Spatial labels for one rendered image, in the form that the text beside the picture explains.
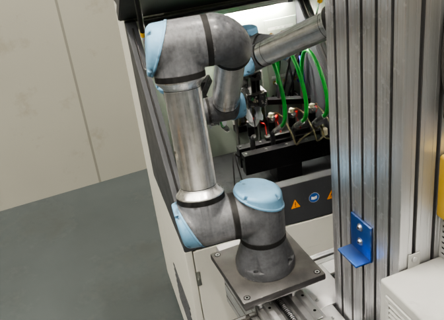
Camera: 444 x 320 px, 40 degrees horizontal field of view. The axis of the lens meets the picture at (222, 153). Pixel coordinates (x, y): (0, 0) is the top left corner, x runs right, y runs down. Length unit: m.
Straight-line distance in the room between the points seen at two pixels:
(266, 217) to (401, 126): 0.47
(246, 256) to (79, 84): 2.63
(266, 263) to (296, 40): 0.62
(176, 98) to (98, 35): 2.59
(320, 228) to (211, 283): 0.43
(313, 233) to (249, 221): 0.80
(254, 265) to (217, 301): 0.73
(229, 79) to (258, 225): 0.36
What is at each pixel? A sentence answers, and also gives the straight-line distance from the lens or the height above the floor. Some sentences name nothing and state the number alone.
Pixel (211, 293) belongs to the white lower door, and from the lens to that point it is 2.20.
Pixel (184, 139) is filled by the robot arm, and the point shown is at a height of 1.43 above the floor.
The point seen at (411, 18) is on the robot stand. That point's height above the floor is 1.73.
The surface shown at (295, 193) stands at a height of 0.91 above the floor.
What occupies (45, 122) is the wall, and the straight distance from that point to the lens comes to 4.02.
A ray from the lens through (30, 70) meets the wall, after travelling 3.90.
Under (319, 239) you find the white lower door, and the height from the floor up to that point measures 0.70.
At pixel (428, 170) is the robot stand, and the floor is 1.44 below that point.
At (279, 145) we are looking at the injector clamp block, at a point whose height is 0.98.
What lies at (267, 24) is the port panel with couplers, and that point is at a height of 1.35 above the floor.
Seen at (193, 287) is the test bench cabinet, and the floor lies 0.64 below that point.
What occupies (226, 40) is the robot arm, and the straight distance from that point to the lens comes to 1.32.
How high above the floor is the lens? 2.02
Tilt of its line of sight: 28 degrees down
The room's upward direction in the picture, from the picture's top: 7 degrees counter-clockwise
